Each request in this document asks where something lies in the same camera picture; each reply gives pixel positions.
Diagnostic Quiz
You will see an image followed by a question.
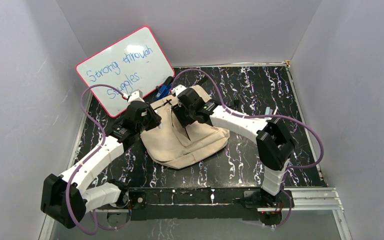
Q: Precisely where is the beige backpack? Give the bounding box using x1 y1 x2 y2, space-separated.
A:
140 95 230 169

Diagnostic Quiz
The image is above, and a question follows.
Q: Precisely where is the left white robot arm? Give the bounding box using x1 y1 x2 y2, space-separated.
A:
40 90 161 229

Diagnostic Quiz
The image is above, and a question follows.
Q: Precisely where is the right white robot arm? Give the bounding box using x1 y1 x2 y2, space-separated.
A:
173 85 296 207

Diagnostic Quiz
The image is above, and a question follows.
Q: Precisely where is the pink framed whiteboard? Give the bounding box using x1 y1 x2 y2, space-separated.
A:
75 26 175 118

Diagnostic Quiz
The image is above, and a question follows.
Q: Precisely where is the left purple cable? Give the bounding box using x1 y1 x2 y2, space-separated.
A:
65 84 130 237

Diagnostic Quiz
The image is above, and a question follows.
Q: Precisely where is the purple cable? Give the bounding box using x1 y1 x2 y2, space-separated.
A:
170 68 325 229
65 84 130 237

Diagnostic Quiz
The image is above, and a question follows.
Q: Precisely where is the black base frame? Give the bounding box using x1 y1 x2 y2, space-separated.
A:
97 180 296 229

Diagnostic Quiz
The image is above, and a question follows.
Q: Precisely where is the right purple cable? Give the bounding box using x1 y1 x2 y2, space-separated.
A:
170 68 325 229

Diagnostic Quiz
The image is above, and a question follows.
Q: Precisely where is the aluminium rail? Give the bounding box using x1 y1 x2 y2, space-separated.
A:
39 187 345 240

